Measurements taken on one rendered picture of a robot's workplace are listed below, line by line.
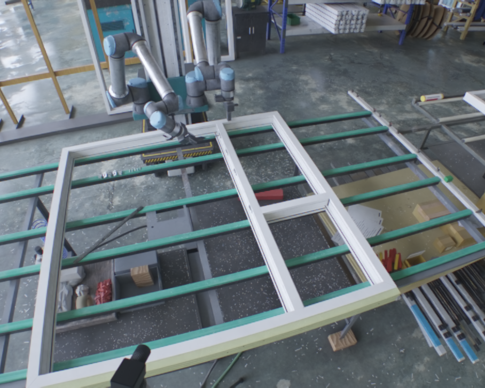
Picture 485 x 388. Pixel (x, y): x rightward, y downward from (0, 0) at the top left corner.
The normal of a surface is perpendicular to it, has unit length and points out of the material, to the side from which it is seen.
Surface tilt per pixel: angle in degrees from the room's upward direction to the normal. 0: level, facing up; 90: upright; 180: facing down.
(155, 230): 0
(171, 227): 0
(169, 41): 90
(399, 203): 0
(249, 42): 90
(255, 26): 90
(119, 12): 90
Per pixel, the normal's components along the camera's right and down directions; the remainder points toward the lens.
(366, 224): 0.00, -0.70
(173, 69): 0.22, 0.70
